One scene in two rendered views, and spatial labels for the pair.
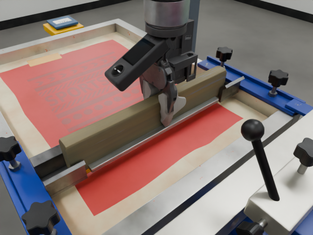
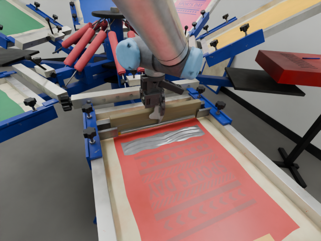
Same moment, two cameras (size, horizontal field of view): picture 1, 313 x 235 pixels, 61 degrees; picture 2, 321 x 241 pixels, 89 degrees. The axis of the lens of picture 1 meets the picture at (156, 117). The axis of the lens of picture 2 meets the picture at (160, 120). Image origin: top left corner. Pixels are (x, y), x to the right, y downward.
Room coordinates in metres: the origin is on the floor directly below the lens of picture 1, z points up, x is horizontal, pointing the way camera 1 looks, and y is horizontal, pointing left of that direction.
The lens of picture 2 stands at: (1.00, 0.16, 1.44)
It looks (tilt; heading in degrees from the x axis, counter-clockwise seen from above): 38 degrees down; 195
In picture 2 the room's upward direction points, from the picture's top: 3 degrees clockwise
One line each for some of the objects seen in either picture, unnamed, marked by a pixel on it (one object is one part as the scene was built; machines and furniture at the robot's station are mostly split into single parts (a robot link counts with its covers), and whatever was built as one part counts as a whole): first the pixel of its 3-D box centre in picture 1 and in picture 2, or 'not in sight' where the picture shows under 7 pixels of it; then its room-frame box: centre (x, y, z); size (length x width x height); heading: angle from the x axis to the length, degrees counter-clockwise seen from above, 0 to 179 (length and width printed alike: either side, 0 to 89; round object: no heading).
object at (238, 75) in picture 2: not in sight; (201, 78); (-0.32, 0.13, 0.91); 1.34 x 0.41 x 0.08; 99
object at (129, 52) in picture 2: not in sight; (142, 53); (0.55, -0.02, 1.31); 0.11 x 0.11 x 0.08; 76
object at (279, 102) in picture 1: (242, 89); (92, 134); (0.59, -0.23, 0.98); 0.30 x 0.05 x 0.07; 39
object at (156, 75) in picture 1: (168, 53); (153, 89); (0.46, -0.02, 1.15); 0.09 x 0.08 x 0.12; 129
